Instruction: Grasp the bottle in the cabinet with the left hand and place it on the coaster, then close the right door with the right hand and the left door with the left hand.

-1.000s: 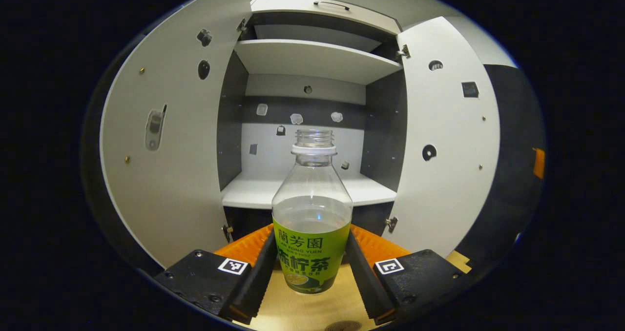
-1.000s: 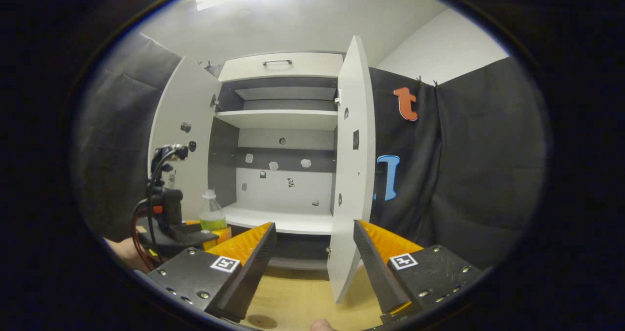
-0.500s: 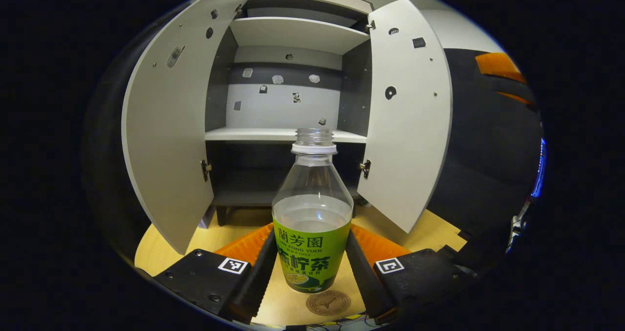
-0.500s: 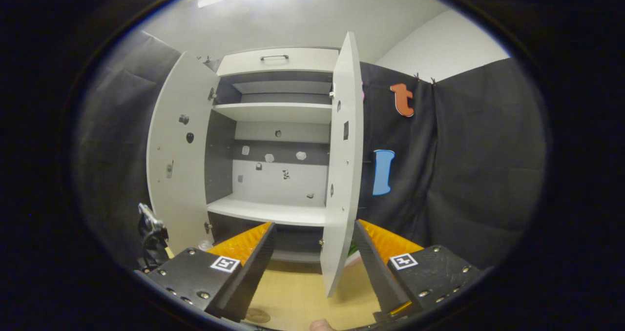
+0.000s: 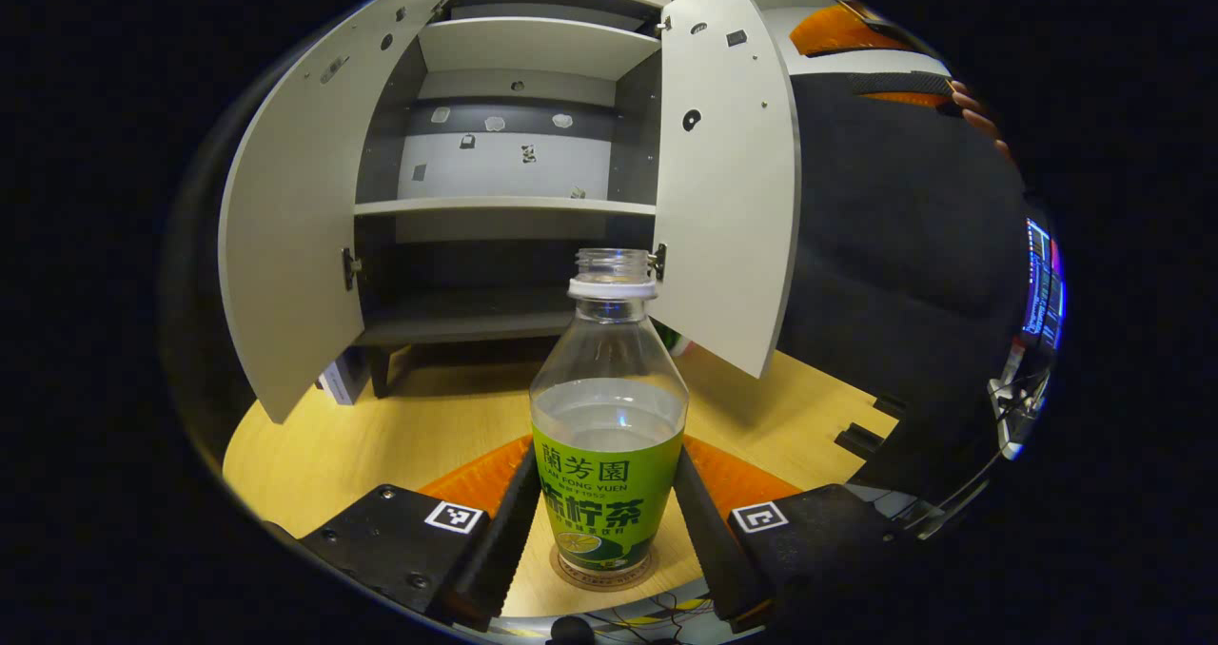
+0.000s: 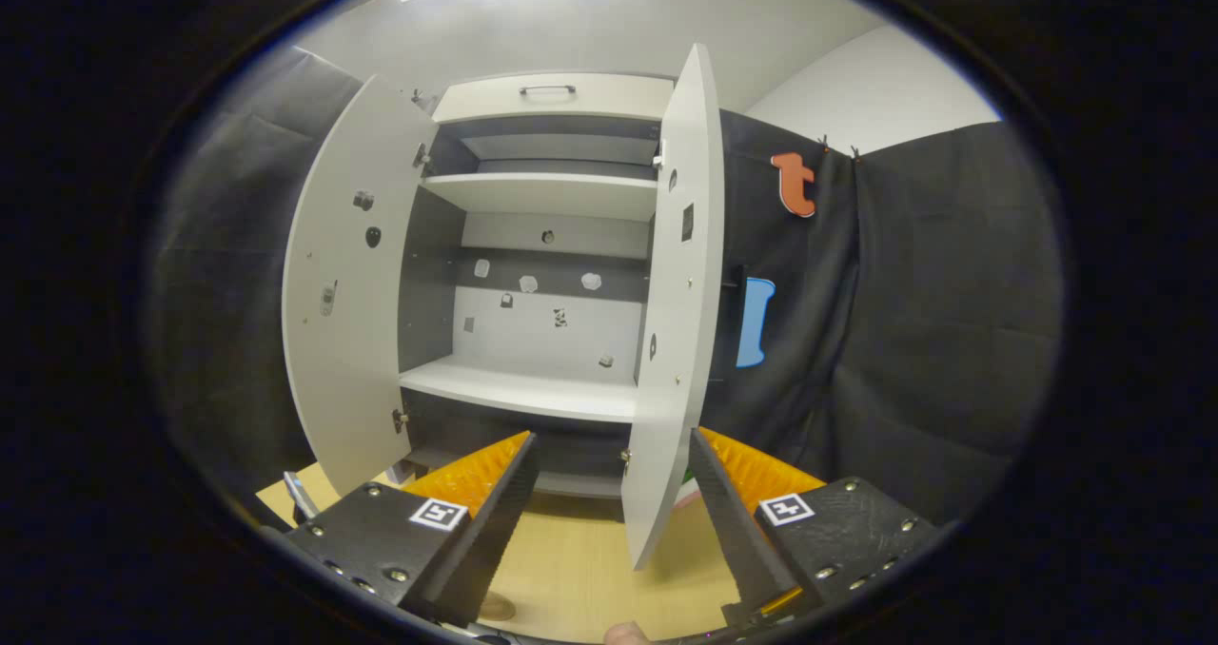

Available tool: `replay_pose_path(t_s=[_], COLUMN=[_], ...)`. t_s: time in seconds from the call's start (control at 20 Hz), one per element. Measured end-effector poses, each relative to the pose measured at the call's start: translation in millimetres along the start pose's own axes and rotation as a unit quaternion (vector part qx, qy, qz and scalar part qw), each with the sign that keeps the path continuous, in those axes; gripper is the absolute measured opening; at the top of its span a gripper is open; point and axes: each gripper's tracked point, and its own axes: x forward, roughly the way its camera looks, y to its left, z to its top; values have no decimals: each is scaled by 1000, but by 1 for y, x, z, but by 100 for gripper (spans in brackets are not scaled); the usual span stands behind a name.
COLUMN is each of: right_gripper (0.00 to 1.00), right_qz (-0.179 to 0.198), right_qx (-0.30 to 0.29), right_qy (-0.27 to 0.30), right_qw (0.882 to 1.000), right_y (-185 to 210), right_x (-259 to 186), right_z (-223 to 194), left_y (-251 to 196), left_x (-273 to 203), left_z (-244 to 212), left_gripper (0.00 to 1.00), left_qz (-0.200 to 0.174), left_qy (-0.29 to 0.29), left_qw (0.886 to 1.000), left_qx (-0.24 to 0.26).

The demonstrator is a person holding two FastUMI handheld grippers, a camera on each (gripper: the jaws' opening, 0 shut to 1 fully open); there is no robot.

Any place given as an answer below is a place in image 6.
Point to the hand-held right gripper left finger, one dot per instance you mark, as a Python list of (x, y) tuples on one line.
[(495, 521)]

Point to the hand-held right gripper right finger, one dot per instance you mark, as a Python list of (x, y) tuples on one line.
[(728, 521)]

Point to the round wooden coaster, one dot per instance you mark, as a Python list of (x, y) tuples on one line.
[(497, 609)]

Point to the white cabinet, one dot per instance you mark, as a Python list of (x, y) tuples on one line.
[(542, 193)]

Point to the green striped pink object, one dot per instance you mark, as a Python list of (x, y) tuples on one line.
[(687, 491)]

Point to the blue grey strip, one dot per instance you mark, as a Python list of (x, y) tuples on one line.
[(300, 496)]

